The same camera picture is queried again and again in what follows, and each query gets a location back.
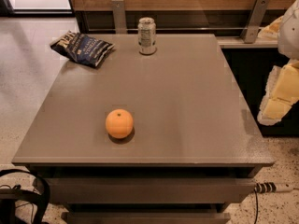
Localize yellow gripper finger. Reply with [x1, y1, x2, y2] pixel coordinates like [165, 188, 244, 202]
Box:
[258, 16, 283, 40]
[257, 59, 299, 126]

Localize silver 7up soda can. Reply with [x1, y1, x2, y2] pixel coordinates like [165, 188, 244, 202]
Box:
[138, 17, 156, 55]

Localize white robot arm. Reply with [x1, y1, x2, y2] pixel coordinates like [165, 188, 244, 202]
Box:
[257, 0, 299, 126]

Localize white power strip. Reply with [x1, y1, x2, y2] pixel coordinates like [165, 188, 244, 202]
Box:
[255, 182, 294, 193]

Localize grey drawer cabinet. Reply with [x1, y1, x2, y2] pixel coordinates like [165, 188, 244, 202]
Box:
[13, 35, 274, 224]

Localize orange fruit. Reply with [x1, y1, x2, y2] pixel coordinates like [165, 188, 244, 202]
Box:
[106, 109, 134, 139]

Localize dark blue chip bag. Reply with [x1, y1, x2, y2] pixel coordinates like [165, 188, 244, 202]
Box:
[50, 31, 114, 68]

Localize right metal wall bracket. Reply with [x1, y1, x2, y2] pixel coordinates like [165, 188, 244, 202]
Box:
[240, 0, 270, 44]

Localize metal wall bracket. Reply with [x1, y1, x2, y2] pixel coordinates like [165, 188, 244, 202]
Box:
[240, 0, 270, 44]
[111, 0, 127, 34]

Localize black power cable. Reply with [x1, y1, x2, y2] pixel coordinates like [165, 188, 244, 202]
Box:
[253, 189, 260, 224]

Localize left metal wall bracket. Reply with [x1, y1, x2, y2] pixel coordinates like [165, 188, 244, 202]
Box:
[111, 0, 127, 34]

